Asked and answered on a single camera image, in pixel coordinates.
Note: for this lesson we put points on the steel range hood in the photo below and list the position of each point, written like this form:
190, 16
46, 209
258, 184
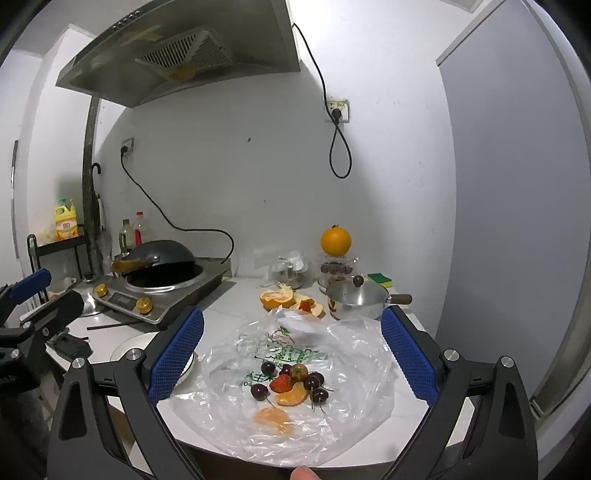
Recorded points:
184, 27

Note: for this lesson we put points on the steel induction cooker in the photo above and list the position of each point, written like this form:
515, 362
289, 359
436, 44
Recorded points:
120, 302

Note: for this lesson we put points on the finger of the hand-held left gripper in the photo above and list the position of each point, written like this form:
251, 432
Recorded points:
30, 282
55, 311

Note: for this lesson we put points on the clear printed plastic bag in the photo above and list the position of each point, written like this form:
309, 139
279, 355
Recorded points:
351, 369

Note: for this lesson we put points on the person's right hand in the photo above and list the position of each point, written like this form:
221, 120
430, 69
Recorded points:
304, 474

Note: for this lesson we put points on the green and yellow sponge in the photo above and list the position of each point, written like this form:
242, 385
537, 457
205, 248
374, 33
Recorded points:
379, 279

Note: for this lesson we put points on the cut red strawberry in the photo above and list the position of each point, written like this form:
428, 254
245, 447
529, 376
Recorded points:
304, 305

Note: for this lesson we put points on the orange peel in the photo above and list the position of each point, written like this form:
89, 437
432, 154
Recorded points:
316, 310

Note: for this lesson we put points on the wall socket with plug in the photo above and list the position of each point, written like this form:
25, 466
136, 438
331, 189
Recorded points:
127, 147
338, 110

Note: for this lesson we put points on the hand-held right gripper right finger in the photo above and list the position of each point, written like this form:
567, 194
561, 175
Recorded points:
408, 360

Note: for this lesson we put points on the black chopstick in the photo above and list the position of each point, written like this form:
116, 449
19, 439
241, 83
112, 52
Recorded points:
113, 325

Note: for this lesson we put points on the whole orange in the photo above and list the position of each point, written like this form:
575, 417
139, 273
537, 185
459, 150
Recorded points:
336, 241

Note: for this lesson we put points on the half-peeled orange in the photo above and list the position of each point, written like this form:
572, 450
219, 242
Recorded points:
276, 299

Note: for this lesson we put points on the grey vertical pipe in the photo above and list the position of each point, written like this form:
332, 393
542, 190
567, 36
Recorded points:
90, 184

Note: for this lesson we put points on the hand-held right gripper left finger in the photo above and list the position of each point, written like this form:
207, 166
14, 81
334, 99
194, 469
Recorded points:
178, 360

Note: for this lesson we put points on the crumpled clear plastic wrap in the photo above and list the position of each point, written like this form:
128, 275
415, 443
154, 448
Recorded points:
293, 258

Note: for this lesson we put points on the oil bottle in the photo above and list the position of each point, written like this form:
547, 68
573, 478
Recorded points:
125, 237

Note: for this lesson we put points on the yellow packet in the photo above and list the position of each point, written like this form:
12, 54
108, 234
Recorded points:
64, 221

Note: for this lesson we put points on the red-labelled plastic bottle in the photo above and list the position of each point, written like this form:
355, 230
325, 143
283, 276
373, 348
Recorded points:
139, 230

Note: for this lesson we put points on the black metal rack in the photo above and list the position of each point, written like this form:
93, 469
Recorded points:
60, 244

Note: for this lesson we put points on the black umbrella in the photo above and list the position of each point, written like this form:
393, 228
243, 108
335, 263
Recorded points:
98, 207

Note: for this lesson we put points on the white plate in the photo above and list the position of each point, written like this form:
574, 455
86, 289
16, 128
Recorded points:
122, 348

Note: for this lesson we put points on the tangerine segment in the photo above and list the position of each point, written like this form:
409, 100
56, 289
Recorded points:
292, 397
273, 420

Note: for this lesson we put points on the white refrigerator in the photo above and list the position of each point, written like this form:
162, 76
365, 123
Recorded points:
508, 184

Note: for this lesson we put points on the black pouch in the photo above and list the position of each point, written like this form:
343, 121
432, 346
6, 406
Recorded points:
69, 345

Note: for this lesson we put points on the steel pot lid brown knob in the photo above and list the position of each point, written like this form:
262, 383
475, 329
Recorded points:
355, 290

